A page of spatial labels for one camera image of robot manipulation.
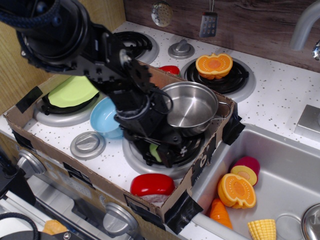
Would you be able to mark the orange pumpkin half on burner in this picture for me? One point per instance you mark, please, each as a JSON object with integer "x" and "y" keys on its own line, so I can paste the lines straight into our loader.
{"x": 214, "y": 66}

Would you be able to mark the red peach half toy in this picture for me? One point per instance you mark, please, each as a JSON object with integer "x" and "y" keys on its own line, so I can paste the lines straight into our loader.
{"x": 247, "y": 167}

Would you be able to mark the light green toy broccoli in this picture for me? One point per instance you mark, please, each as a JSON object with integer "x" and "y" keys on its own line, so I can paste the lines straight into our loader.
{"x": 153, "y": 151}

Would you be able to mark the black burner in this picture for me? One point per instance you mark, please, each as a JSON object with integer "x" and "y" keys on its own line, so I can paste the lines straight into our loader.
{"x": 237, "y": 85}
{"x": 140, "y": 45}
{"x": 69, "y": 119}
{"x": 191, "y": 148}

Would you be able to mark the silver pot lid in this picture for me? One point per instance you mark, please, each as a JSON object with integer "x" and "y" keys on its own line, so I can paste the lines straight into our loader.
{"x": 310, "y": 223}

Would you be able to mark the red toy cheese wedge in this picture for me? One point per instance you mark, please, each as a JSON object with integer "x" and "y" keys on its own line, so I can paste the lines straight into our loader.
{"x": 152, "y": 187}

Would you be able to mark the light green plastic plate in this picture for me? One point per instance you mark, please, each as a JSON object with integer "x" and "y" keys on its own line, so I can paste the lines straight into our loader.
{"x": 74, "y": 91}

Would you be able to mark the hanging silver spatula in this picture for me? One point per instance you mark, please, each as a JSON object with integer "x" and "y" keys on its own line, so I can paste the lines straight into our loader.
{"x": 209, "y": 22}

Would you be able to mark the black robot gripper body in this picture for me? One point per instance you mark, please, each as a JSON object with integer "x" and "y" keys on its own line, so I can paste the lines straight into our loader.
{"x": 144, "y": 118}

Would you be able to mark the red toy pepper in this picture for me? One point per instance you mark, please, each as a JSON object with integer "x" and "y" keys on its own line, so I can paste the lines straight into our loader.
{"x": 172, "y": 69}

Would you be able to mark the hanging silver strainer spoon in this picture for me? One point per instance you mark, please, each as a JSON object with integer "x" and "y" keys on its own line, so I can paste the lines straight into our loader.
{"x": 162, "y": 13}

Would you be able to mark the silver stove knob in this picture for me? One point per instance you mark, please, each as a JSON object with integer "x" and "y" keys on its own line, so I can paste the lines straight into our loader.
{"x": 181, "y": 50}
{"x": 87, "y": 145}

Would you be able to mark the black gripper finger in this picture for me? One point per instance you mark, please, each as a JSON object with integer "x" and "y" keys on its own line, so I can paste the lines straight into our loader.
{"x": 135, "y": 147}
{"x": 169, "y": 157}

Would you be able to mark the back left black burner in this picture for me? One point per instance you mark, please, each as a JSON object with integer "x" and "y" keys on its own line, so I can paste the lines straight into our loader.
{"x": 140, "y": 45}

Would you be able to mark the orange carrot in sink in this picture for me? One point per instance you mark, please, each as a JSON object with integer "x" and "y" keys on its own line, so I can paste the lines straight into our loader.
{"x": 219, "y": 213}

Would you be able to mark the silver stove knob front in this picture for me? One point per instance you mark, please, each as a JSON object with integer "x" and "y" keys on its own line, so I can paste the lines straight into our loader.
{"x": 87, "y": 145}

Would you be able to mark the back right black burner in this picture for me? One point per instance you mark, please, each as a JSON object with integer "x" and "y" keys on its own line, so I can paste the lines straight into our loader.
{"x": 237, "y": 85}

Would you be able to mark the grey faucet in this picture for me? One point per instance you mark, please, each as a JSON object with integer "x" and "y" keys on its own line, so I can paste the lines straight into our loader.
{"x": 304, "y": 25}

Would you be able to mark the front right black burner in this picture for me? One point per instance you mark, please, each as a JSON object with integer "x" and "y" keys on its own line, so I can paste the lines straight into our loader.
{"x": 191, "y": 148}

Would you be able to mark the orange pumpkin half in sink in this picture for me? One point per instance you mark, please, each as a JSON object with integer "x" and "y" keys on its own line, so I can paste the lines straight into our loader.
{"x": 236, "y": 192}

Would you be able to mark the yellow toy corn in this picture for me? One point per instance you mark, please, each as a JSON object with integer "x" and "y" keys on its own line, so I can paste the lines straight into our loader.
{"x": 264, "y": 229}

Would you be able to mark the stainless steel pot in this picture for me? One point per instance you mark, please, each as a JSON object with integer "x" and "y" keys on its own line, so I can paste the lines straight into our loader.
{"x": 192, "y": 107}

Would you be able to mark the grey faucet base block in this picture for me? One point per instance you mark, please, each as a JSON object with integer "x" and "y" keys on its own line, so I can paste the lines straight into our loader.
{"x": 308, "y": 125}

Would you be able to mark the silver sink basin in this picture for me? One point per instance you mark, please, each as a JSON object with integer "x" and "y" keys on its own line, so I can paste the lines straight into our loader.
{"x": 288, "y": 184}

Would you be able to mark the silver oven knob left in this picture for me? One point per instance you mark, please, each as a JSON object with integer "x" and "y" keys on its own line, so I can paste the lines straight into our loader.
{"x": 30, "y": 164}

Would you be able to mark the orange toy bottom left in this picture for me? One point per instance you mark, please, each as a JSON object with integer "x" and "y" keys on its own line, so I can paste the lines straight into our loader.
{"x": 53, "y": 227}

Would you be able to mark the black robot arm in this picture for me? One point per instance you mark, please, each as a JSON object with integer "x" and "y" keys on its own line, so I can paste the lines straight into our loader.
{"x": 58, "y": 36}

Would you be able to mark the front left black burner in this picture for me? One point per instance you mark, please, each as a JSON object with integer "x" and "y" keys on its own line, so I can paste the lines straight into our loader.
{"x": 69, "y": 119}

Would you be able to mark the silver oven knob right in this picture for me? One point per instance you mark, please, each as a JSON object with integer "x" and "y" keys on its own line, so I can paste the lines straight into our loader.
{"x": 118, "y": 222}

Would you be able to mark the brown cardboard fence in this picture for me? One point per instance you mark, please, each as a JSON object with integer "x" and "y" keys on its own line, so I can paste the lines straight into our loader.
{"x": 110, "y": 172}

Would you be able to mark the light blue plastic bowl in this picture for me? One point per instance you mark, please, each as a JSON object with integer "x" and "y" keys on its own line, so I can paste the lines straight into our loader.
{"x": 102, "y": 120}

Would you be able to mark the silver stove knob back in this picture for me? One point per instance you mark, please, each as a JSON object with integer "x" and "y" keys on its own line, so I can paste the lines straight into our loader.
{"x": 181, "y": 50}

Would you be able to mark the silver oven knob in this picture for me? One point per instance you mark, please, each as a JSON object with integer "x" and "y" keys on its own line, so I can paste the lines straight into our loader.
{"x": 30, "y": 164}
{"x": 118, "y": 222}

